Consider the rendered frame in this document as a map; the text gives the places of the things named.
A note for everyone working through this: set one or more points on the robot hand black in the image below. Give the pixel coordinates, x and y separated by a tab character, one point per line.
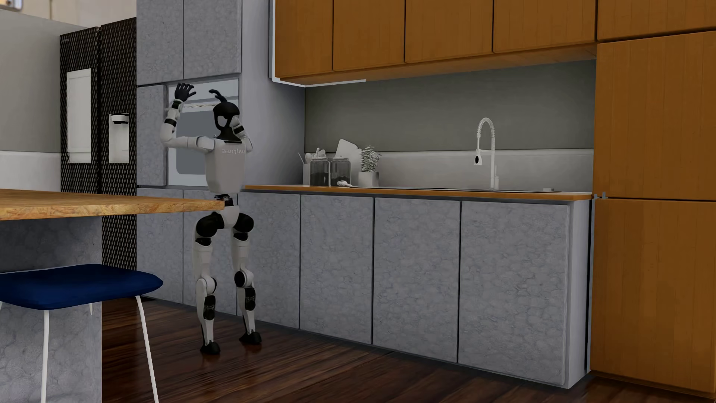
219	98
183	92

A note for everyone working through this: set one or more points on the wooden wall cabinet door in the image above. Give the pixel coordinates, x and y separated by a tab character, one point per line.
543	22
448	28
303	36
368	31

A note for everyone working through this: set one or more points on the wooden kitchen countertop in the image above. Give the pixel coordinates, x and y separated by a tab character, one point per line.
425	193

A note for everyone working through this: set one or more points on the glass storage jar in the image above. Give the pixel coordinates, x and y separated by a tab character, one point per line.
319	172
340	171

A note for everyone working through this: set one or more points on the small potted plant white pot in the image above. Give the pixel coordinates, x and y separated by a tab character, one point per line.
368	168

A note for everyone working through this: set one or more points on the wooden island table top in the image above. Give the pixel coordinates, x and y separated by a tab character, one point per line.
84	202

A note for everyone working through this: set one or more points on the robot right leg white black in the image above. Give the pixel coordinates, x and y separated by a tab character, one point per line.
203	268

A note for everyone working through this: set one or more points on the robot leg white black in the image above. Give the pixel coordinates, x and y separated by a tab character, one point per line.
203	268
244	268

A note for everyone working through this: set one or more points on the white utensil holder with utensils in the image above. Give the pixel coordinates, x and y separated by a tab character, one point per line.
306	171

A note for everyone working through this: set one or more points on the grey upper cabinet door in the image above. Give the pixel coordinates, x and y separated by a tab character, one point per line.
212	36
159	39

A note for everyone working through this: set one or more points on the built-in wall oven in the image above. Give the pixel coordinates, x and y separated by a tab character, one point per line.
196	128

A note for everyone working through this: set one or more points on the white spring kitchen faucet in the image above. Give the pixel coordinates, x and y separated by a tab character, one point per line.
492	145

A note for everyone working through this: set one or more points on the tall wooden pantry cabinet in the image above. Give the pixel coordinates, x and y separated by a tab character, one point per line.
654	212

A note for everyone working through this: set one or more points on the robot head black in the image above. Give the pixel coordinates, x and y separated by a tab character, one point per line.
226	118

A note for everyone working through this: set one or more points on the white cutting board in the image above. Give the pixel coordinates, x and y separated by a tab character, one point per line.
348	150

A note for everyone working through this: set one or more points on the robot torso white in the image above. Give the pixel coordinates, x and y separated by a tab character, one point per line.
225	165

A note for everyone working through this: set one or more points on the robot left leg white black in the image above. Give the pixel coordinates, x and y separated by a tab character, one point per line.
244	268

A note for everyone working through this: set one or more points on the blue stool white legs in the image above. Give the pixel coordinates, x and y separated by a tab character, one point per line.
72	285

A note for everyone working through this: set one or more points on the black perforated refrigerator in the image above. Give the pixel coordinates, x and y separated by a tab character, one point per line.
117	67

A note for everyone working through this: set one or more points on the grey base cabinet door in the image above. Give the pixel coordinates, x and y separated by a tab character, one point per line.
337	268
513	291
277	263
417	280

